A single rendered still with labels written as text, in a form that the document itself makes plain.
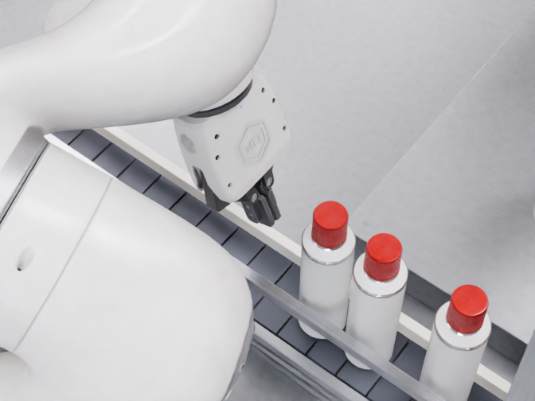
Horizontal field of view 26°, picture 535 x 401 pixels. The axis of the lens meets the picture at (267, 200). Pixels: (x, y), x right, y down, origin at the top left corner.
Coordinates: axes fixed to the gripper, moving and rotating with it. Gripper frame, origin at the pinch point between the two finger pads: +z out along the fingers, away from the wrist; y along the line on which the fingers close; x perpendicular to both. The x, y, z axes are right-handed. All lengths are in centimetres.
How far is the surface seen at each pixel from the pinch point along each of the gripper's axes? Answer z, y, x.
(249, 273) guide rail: 6.0, -4.2, 0.2
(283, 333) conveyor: 15.2, -4.2, -1.0
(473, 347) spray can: 6.9, -1.5, -24.5
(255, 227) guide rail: 8.8, 2.8, 6.4
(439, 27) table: 16, 47, 13
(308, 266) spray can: 2.8, -2.8, -7.6
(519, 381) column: -18.6, -17.0, -42.4
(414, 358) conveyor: 19.6, 1.9, -12.8
